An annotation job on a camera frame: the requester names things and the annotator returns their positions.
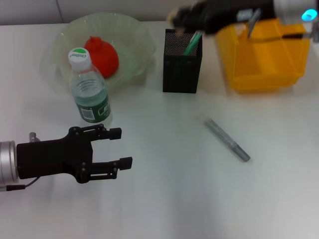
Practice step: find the clear water bottle green label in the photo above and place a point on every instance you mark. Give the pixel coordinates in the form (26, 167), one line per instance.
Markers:
(91, 94)

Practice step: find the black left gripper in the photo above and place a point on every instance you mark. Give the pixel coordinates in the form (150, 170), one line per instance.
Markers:
(52, 156)

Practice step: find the red-orange toy fruit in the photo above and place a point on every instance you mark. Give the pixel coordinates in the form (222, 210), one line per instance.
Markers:
(106, 59)

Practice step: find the translucent green fruit bowl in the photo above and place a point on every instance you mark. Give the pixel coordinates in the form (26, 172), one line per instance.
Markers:
(132, 42)

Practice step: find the yellow plastic bin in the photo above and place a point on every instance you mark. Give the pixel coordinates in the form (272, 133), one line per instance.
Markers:
(266, 64)

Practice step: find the black mesh pen holder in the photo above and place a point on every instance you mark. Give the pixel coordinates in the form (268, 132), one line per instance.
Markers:
(180, 74)

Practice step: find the grey pen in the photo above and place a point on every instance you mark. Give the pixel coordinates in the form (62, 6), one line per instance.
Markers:
(226, 140)

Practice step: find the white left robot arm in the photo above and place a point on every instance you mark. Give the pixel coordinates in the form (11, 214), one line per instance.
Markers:
(7, 161)

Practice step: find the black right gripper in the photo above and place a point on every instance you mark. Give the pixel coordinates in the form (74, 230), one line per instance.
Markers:
(229, 11)

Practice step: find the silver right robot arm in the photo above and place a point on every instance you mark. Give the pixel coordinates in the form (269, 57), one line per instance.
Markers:
(294, 10)

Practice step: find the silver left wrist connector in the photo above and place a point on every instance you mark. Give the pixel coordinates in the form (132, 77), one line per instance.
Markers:
(33, 137)

